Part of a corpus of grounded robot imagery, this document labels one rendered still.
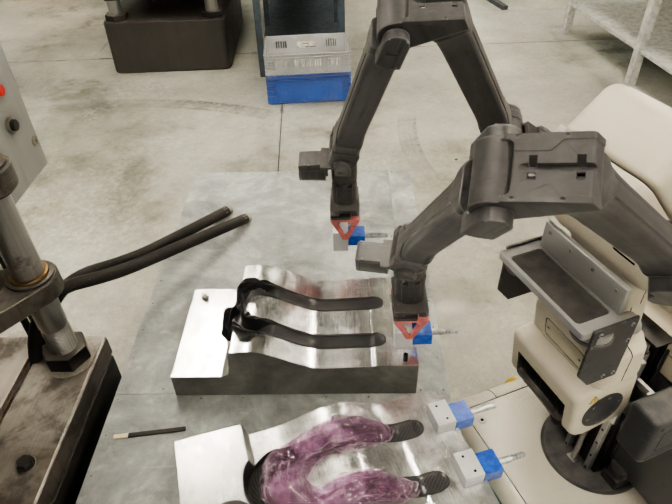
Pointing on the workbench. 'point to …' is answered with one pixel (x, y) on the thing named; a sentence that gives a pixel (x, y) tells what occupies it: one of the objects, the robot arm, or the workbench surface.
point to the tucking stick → (149, 432)
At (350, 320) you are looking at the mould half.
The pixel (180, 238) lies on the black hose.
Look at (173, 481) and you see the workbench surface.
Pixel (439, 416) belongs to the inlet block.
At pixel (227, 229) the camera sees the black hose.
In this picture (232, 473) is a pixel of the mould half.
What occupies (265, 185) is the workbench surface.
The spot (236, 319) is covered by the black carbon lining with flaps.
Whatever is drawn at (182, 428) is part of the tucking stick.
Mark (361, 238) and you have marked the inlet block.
